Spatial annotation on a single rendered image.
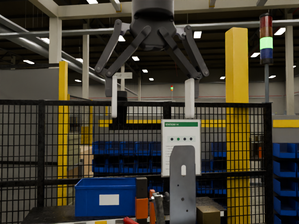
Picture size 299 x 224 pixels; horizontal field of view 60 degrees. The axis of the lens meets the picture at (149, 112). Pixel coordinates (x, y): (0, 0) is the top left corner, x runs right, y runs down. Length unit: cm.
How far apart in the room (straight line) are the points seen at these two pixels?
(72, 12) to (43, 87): 262
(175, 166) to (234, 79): 70
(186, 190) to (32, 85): 194
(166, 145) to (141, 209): 40
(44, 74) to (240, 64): 178
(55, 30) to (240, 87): 396
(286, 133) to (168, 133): 157
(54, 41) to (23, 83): 235
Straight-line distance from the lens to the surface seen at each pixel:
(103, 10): 487
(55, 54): 493
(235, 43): 165
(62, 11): 513
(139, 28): 47
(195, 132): 145
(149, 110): 714
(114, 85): 44
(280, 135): 273
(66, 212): 131
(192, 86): 46
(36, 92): 268
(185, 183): 116
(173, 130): 140
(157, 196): 84
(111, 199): 121
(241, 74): 163
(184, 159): 114
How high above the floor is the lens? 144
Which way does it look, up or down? 2 degrees up
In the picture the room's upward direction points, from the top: straight up
